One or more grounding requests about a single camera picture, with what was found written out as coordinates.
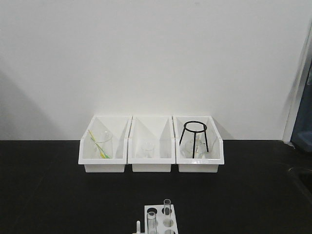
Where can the right white storage bin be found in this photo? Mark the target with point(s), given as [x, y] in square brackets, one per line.
[215, 156]

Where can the glass beaker with stirrers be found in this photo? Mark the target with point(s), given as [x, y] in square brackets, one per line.
[102, 142]

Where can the grey drying rack panel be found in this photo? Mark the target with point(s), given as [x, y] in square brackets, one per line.
[302, 132]

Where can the clear glass flask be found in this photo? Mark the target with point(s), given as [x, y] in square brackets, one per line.
[194, 146]

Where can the white test tube rack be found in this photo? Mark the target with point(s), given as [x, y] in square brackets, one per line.
[164, 224]

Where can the left white storage bin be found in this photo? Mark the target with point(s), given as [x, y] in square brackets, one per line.
[120, 127]

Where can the black metal tripod stand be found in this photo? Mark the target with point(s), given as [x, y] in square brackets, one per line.
[194, 127]

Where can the clear glass test tube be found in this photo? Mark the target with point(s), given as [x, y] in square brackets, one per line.
[151, 223]
[167, 208]

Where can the middle white storage bin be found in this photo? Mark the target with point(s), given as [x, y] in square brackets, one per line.
[160, 131]

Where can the black lab sink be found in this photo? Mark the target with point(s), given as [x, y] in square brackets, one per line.
[302, 177]

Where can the white storage bin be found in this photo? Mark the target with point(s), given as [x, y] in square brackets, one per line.
[160, 131]
[120, 127]
[215, 156]

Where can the small clear glass beaker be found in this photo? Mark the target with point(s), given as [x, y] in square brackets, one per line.
[147, 150]

